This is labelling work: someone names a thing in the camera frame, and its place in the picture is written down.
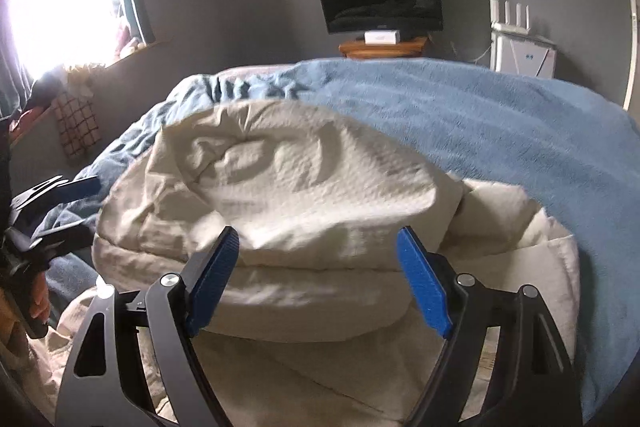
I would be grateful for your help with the beige hooded puffer jacket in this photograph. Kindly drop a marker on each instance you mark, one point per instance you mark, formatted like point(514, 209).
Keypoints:
point(300, 187)

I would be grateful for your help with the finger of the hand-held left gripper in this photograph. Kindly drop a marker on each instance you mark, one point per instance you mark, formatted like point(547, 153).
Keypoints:
point(65, 234)
point(75, 188)

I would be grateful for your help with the white router with antennas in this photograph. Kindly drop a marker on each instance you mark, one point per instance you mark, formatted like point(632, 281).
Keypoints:
point(515, 29)

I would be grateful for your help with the small white box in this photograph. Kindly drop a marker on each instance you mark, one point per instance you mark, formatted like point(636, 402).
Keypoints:
point(381, 37)

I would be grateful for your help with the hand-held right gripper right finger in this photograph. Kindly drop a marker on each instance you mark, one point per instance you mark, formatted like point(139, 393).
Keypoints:
point(425, 282)

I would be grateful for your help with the white box appliance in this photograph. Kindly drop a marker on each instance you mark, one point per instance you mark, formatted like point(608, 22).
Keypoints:
point(525, 59)

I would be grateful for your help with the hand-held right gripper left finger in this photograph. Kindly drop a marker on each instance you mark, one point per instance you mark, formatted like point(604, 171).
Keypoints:
point(212, 282)

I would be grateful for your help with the white-framed door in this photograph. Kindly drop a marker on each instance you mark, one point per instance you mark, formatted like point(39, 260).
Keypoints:
point(632, 42)

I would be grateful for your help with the white grid-pattern cloth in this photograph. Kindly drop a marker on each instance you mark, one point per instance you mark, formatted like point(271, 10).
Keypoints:
point(75, 124)

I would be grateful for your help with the blue fleece blanket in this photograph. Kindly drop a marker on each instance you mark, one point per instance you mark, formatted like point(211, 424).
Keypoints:
point(475, 122)

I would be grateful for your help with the person's left hand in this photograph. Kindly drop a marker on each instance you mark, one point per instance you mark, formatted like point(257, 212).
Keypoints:
point(40, 302)

